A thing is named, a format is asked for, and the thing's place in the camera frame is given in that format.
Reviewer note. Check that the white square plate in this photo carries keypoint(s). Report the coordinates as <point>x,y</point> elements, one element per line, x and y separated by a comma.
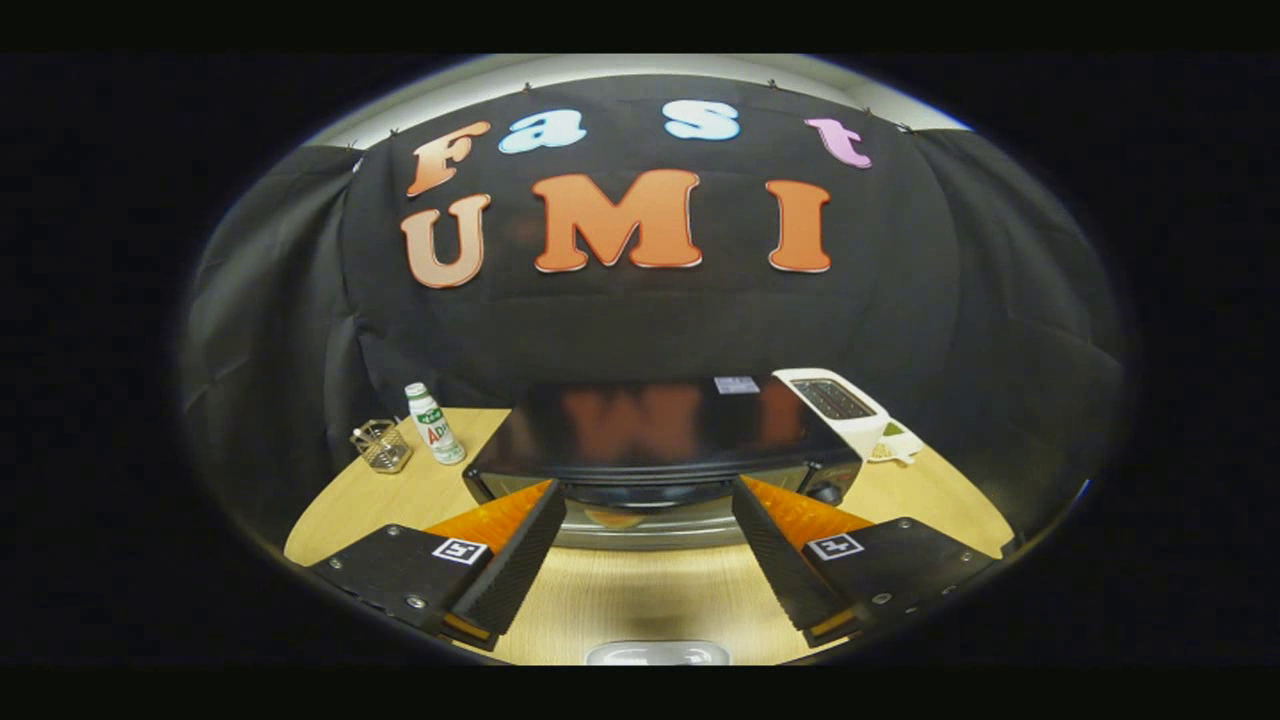
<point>655,655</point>

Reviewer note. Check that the sugared donut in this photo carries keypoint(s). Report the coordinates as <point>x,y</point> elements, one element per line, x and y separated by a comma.
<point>612,518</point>

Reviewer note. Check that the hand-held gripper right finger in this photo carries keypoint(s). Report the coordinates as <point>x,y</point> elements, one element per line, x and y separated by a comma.
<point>782,570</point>

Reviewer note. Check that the black toaster oven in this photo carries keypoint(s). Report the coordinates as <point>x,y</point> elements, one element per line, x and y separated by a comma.
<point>650,420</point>

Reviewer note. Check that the white bottle green label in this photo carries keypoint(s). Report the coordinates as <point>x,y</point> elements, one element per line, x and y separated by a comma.
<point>435,430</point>

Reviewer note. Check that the small white dish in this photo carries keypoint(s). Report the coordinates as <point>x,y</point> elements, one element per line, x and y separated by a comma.
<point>900,445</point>

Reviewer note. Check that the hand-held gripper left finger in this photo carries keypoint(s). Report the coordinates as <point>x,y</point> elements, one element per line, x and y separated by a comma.
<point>520,570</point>

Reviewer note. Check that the row of small cloth clips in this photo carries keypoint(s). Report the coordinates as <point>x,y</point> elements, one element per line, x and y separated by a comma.
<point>527,88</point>

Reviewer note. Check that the white slot toaster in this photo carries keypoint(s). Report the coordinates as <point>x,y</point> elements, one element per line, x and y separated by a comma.
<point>850,425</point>

